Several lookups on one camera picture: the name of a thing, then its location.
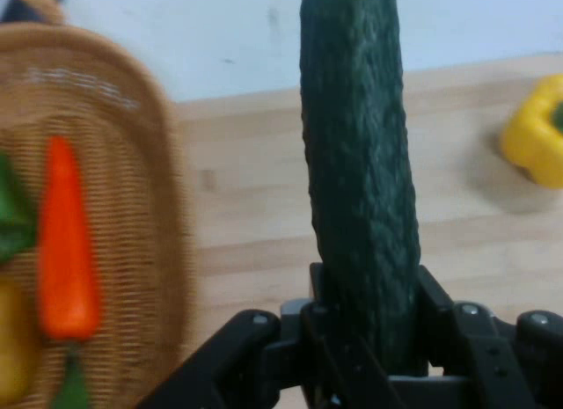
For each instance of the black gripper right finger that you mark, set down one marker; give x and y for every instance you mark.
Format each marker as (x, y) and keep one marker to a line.
(497, 365)

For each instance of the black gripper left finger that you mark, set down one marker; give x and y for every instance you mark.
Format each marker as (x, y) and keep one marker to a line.
(228, 369)

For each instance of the long dark green cucumber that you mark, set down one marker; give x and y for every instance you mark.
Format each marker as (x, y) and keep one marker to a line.
(356, 162)

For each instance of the woven wicker basket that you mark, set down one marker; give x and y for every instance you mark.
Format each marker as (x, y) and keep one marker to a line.
(132, 206)

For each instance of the orange carrot with green top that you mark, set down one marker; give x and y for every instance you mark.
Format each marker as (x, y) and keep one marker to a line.
(66, 250)

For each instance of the pale yellow round fruit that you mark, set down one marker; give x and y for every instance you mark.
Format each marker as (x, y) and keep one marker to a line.
(11, 338)

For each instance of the yellow bell pepper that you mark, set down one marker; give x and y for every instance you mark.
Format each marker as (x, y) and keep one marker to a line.
(534, 140)

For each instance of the green leafy vegetable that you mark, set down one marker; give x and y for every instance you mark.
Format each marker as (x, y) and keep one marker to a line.
(11, 224)

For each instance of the dark background object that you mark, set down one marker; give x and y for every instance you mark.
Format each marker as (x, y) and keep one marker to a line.
(15, 9)

